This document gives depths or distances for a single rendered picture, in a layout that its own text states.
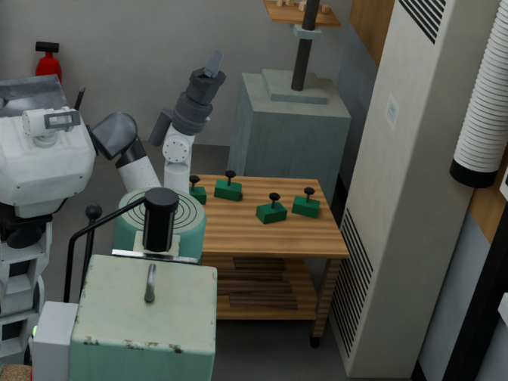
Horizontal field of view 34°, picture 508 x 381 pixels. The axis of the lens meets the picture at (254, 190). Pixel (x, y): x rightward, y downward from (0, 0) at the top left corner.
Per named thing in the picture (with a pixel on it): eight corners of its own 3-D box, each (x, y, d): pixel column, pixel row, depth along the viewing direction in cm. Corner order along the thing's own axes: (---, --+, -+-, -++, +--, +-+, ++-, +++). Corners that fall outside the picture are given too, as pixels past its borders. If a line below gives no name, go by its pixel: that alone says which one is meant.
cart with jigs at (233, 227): (297, 271, 403) (321, 157, 370) (324, 352, 355) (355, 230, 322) (162, 269, 388) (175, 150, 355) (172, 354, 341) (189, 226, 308)
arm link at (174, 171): (190, 135, 205) (188, 182, 212) (193, 120, 213) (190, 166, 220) (164, 133, 205) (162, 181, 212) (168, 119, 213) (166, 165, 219)
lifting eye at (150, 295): (156, 287, 136) (159, 256, 133) (153, 311, 131) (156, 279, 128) (146, 286, 136) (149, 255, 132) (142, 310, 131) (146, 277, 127)
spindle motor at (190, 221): (192, 308, 183) (208, 190, 167) (188, 363, 168) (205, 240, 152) (112, 300, 181) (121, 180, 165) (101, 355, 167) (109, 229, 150)
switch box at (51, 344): (78, 373, 144) (82, 303, 136) (68, 417, 136) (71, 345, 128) (42, 370, 144) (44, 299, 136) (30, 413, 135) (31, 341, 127)
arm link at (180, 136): (205, 131, 201) (187, 168, 206) (208, 113, 211) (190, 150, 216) (162, 113, 199) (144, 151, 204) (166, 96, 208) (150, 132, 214)
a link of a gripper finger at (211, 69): (225, 56, 198) (215, 78, 200) (214, 49, 198) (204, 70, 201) (222, 57, 196) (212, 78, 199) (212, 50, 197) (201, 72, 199)
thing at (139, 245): (176, 265, 154) (186, 187, 145) (174, 292, 147) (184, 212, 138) (133, 261, 153) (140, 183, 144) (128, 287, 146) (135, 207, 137)
